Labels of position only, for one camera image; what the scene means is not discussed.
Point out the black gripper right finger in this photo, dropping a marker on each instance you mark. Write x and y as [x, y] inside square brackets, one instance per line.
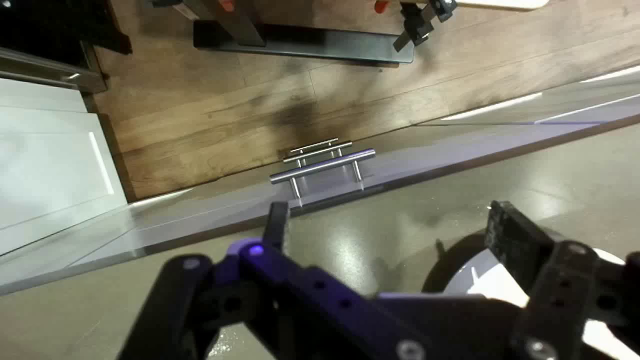
[517, 241]

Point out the white robot mounting table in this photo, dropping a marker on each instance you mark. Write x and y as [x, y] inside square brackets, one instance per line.
[46, 161]

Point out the black metal stand base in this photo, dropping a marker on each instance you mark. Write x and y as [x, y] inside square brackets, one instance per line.
[301, 43]

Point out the black clamp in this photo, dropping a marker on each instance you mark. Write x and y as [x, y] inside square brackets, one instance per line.
[417, 22]

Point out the white kitchen cabinet unit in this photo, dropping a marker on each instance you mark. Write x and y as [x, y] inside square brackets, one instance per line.
[221, 213]

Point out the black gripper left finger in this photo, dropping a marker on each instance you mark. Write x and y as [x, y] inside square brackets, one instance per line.
[276, 226]

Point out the white wide drawer front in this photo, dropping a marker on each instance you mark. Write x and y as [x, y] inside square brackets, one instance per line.
[412, 156]

